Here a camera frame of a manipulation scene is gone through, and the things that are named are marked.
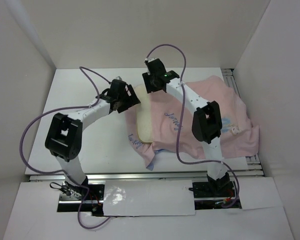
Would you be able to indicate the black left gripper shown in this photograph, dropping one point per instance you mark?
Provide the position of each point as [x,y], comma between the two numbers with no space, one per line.
[132,100]

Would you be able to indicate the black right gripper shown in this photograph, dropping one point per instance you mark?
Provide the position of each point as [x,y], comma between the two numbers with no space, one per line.
[146,77]

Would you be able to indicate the cream quilted pillow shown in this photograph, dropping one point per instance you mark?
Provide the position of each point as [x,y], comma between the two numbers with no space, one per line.
[143,115]

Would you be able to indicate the pink printed pillowcase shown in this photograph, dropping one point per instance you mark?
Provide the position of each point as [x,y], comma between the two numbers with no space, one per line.
[171,129]

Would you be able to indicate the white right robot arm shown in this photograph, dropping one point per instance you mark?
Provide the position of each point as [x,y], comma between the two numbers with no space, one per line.
[206,118]

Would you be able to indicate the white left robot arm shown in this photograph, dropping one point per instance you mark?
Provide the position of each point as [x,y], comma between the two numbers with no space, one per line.
[65,134]

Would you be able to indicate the white cover sheet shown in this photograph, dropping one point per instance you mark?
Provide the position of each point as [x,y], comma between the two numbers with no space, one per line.
[148,198]

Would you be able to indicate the aluminium front rail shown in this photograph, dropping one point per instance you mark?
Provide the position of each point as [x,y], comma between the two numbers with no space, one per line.
[206,195]

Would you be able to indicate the aluminium frame rails right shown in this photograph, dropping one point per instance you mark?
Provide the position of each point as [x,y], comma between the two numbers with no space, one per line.
[241,131]

